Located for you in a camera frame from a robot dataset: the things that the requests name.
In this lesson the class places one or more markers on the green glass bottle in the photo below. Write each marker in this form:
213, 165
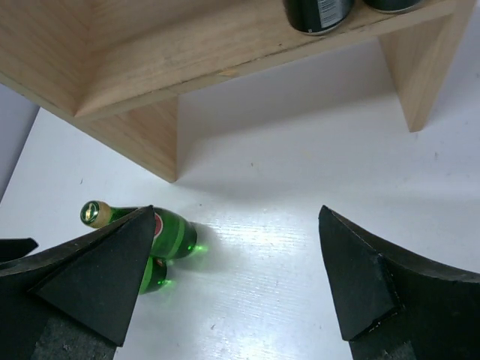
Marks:
159, 274
174, 236

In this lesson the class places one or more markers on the black gold can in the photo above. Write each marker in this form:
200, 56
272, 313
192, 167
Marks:
316, 16
392, 6

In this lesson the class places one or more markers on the wooden two-tier shelf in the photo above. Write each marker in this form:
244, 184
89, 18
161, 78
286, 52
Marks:
115, 69

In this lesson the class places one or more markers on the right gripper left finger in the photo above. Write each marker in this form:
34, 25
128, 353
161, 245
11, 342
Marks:
74, 300

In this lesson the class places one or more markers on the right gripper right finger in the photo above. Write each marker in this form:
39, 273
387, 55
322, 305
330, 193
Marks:
392, 303

